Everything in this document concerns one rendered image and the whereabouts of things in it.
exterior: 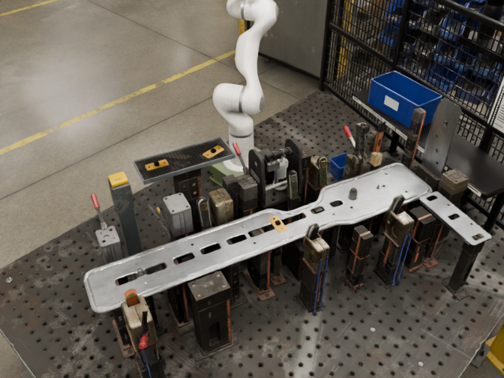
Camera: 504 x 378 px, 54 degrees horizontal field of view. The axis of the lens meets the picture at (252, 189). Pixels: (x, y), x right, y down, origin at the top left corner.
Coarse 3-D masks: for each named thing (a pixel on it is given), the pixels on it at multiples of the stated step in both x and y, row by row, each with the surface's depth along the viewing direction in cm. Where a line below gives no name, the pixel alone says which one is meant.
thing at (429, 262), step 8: (440, 224) 196; (432, 232) 198; (440, 232) 200; (432, 240) 200; (424, 248) 206; (432, 248) 205; (424, 256) 207; (432, 256) 211; (424, 264) 208; (432, 264) 208
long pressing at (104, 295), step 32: (320, 192) 198; (384, 192) 198; (416, 192) 198; (224, 224) 183; (256, 224) 184; (288, 224) 184; (320, 224) 184; (352, 224) 186; (128, 256) 171; (160, 256) 172; (224, 256) 172; (96, 288) 161; (128, 288) 161; (160, 288) 162
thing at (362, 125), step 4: (356, 124) 197; (360, 124) 197; (364, 124) 197; (356, 128) 198; (360, 128) 197; (364, 128) 194; (368, 128) 195; (356, 132) 199; (360, 132) 198; (364, 132) 195; (356, 136) 200; (360, 136) 200; (364, 136) 200; (356, 140) 201; (360, 140) 201; (364, 140) 201; (356, 144) 201; (360, 144) 202; (364, 144) 202; (356, 148) 202; (360, 148) 203; (364, 148) 203; (356, 152) 203; (360, 152) 206; (364, 152) 204; (356, 156) 204
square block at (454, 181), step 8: (448, 176) 196; (456, 176) 196; (464, 176) 196; (440, 184) 200; (448, 184) 196; (456, 184) 193; (464, 184) 196; (440, 192) 202; (448, 192) 197; (456, 192) 197; (456, 200) 201; (448, 216) 206; (440, 240) 216
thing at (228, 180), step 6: (222, 180) 191; (228, 180) 188; (234, 180) 188; (228, 186) 188; (234, 186) 189; (228, 192) 190; (234, 192) 191; (234, 198) 193; (234, 204) 196; (234, 210) 198; (234, 216) 200; (234, 240) 209
